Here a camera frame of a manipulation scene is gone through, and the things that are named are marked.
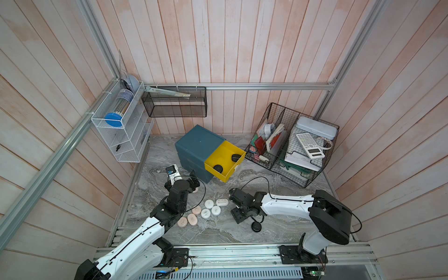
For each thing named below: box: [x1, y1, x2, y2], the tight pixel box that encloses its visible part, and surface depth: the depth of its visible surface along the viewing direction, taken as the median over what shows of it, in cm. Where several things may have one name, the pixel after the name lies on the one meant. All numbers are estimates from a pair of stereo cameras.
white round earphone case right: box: [211, 205, 222, 216], surface depth 87 cm
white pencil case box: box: [295, 116, 338, 141], surface depth 95 cm
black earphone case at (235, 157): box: [231, 154, 242, 163], surface depth 90 cm
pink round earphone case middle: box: [191, 205, 202, 215], surface depth 87 cm
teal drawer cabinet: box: [175, 124, 227, 184], surface depth 90 cm
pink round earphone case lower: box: [187, 212, 198, 226], surface depth 84 cm
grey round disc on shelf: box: [123, 74, 140, 94], surface depth 85 cm
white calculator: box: [295, 132, 326, 160], surface depth 87 cm
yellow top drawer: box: [204, 140, 247, 184], surface depth 90 cm
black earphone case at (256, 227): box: [250, 221, 262, 233], surface depth 83 cm
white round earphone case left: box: [200, 208, 212, 219], surface depth 86 cm
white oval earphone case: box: [215, 198, 230, 206], surface depth 90 cm
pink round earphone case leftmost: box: [177, 217, 188, 227], surface depth 83 cm
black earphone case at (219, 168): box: [212, 164, 223, 174], surface depth 85 cm
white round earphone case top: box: [204, 198, 215, 209], surface depth 90 cm
